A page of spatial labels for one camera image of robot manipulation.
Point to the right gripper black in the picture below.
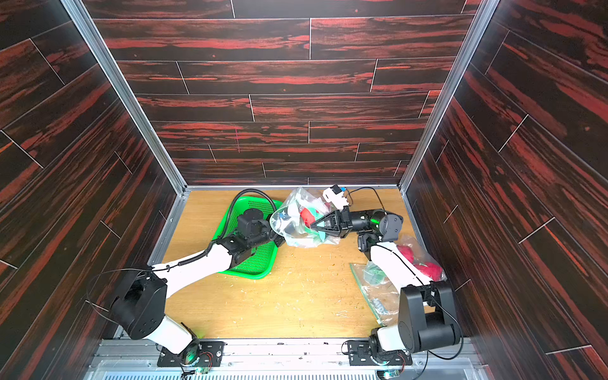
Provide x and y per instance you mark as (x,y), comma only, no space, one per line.
(340,223)

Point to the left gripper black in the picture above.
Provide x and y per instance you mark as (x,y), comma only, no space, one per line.
(279,240)

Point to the green perforated plastic tray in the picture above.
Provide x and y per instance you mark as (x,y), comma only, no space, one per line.
(248,262)

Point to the clear zip-top bag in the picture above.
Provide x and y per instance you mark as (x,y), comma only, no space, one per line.
(294,217)
(382,278)

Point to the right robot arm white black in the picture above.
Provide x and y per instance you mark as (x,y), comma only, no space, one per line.
(426,318)

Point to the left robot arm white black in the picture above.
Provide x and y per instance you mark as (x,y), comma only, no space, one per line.
(140,305)

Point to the dragon fruit in near bag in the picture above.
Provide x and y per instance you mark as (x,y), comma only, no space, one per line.
(424,266)

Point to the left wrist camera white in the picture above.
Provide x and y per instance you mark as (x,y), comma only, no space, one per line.
(247,220)

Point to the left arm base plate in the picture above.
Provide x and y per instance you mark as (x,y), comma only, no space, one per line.
(200,354)

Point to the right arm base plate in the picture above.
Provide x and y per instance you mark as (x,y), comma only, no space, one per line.
(362,352)

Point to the aluminium front rail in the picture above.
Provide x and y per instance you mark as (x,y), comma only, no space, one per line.
(299,358)

